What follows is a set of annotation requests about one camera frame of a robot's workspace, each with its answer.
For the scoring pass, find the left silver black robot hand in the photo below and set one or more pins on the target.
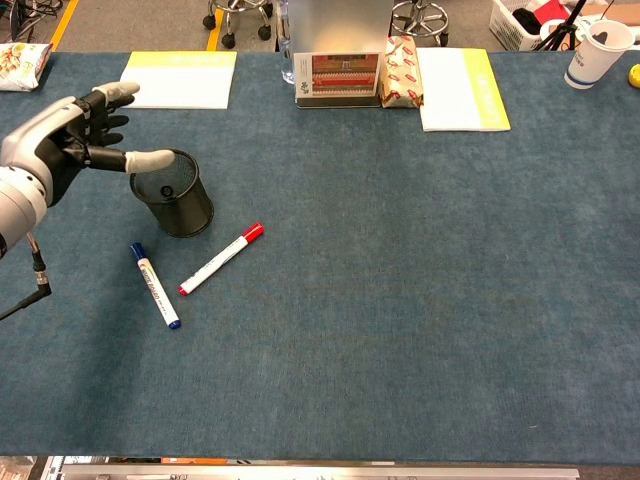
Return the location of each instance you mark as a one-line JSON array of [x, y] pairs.
[[55, 145]]

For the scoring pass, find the black mesh pen cup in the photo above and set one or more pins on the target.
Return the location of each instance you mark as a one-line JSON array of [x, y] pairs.
[[185, 220]]

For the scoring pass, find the blue-capped white marker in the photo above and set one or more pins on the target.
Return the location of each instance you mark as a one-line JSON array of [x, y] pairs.
[[155, 290]]

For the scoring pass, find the red-capped white marker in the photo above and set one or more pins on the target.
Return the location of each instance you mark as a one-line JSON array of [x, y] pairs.
[[220, 260]]

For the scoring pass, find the printed snack bag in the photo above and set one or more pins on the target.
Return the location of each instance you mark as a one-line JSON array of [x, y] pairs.
[[20, 67]]

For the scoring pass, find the chrome stool base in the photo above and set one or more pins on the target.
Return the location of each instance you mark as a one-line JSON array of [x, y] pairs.
[[240, 17], [420, 17]]

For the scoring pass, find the red pattern picture card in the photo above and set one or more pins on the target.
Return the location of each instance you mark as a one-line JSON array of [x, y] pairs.
[[340, 75]]

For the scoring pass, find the blue felt table mat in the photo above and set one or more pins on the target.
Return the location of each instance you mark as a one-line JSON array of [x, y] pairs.
[[375, 275]]

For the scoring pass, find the red print wrapped package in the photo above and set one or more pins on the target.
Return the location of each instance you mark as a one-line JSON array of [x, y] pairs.
[[402, 75]]

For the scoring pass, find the yellow white Lexicon notebook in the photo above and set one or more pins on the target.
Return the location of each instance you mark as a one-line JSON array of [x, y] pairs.
[[455, 95]]

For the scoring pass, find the white plastic basket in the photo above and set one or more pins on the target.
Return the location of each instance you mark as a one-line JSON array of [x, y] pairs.
[[505, 22]]

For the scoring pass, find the red item in basket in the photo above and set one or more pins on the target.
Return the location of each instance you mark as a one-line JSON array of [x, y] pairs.
[[550, 9]]

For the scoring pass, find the black tripod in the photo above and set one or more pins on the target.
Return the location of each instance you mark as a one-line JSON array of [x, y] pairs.
[[562, 32]]

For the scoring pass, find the white blue paper cup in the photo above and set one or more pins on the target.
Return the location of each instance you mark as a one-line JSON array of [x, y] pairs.
[[592, 55]]

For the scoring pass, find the yellow round object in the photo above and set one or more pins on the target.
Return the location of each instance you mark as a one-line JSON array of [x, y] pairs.
[[635, 76]]

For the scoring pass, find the aluminium profile rail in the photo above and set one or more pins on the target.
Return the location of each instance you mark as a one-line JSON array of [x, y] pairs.
[[320, 472]]

